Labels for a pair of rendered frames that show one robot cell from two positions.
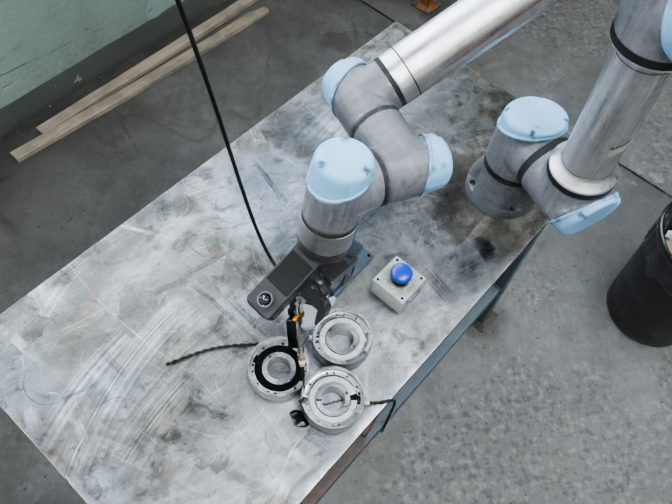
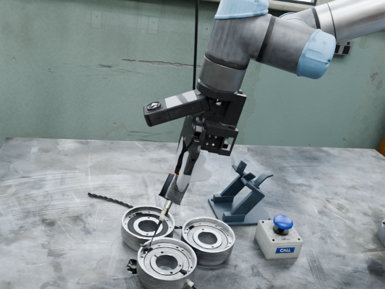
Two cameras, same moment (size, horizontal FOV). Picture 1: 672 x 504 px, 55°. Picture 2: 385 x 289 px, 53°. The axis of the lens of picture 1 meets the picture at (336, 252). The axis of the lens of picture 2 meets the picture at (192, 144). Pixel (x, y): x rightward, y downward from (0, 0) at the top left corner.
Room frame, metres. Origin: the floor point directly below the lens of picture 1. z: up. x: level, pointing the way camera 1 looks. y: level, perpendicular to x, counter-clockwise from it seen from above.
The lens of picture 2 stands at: (-0.05, -0.36, 1.32)
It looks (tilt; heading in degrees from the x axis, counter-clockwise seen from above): 26 degrees down; 39
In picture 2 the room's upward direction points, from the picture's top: 9 degrees clockwise
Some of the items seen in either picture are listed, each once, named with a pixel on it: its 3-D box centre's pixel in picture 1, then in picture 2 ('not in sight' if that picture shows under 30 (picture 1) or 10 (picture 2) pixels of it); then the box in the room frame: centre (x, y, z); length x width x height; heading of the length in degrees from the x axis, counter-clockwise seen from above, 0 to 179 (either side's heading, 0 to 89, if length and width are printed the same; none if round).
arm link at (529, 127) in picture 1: (528, 138); not in sight; (0.85, -0.33, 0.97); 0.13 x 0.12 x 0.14; 33
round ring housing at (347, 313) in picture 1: (341, 340); (207, 241); (0.46, -0.03, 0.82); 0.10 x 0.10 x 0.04
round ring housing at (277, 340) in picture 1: (279, 369); (147, 229); (0.39, 0.07, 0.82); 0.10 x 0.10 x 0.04
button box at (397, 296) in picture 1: (400, 282); (280, 238); (0.58, -0.12, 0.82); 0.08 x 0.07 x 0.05; 145
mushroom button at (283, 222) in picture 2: (400, 277); (281, 228); (0.58, -0.12, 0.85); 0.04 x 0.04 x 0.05
